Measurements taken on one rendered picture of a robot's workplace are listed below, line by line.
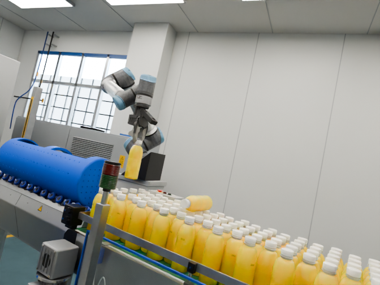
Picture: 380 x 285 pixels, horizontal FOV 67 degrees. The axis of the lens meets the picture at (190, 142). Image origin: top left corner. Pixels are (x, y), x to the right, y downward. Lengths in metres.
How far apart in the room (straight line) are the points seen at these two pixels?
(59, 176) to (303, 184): 3.12
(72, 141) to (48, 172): 2.19
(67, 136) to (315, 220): 3.38
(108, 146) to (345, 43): 3.35
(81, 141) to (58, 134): 0.42
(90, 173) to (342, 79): 3.50
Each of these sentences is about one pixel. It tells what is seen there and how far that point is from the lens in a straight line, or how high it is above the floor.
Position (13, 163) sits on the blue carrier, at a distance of 2.13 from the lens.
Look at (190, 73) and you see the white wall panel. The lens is 4.73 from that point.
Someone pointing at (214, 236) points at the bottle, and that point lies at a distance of 1.09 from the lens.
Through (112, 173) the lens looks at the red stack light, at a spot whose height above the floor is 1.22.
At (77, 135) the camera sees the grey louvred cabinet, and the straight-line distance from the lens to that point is 3.93.
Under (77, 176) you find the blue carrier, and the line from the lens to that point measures 1.61.
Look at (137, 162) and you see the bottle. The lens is 1.52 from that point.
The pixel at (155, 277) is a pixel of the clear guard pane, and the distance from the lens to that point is 1.11.
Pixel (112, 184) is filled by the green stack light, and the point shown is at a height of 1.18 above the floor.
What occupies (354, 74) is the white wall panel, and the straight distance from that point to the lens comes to 4.34.
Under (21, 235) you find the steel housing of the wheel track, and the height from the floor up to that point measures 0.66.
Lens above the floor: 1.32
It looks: 4 degrees up
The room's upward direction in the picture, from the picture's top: 12 degrees clockwise
